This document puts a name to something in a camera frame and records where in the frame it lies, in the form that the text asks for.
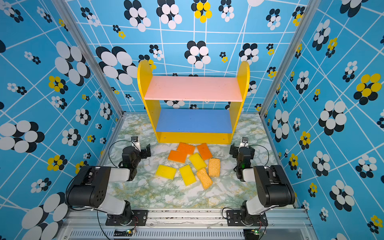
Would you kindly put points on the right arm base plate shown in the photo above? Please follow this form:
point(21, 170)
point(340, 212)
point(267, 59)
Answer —
point(237, 218)

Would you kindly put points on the tan sponge front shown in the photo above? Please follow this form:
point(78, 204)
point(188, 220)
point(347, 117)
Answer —
point(204, 178)

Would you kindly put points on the yellow shelf with coloured boards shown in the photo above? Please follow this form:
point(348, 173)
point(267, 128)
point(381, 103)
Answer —
point(172, 126)

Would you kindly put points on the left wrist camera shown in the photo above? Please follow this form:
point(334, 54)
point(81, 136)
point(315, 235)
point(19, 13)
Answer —
point(135, 143)

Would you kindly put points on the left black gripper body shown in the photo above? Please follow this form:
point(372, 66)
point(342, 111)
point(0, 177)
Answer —
point(138, 155)

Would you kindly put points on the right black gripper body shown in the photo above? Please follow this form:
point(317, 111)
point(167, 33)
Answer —
point(238, 163)

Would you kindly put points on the tan sponge right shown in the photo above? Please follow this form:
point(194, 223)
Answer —
point(214, 168)

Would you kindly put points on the right aluminium corner post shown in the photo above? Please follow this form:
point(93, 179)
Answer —
point(298, 36)

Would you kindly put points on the orange sponge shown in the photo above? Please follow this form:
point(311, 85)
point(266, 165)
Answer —
point(176, 156)
point(204, 151)
point(186, 148)

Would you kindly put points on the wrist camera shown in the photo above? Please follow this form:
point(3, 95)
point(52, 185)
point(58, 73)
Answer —
point(135, 143)
point(244, 142)

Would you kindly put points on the left aluminium corner post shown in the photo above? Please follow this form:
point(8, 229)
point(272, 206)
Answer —
point(80, 40)

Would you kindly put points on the aluminium front rail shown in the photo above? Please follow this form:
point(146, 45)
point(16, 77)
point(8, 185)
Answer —
point(190, 224)

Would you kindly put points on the aluminium corner post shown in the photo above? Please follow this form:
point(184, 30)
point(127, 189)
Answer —
point(80, 40)
point(298, 36)

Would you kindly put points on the yellow sponge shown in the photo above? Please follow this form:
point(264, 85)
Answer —
point(187, 175)
point(197, 161)
point(166, 172)

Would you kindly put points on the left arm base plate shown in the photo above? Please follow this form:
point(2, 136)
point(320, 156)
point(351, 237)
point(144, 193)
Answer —
point(130, 218)

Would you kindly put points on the tan sponge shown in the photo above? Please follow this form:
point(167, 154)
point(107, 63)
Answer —
point(204, 178)
point(214, 168)

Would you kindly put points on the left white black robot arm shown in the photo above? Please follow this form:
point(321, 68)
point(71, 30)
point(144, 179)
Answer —
point(89, 187)

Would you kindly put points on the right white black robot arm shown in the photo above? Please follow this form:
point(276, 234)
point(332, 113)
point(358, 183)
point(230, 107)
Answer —
point(273, 187)

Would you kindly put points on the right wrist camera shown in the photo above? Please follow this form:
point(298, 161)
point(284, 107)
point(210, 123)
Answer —
point(244, 142)

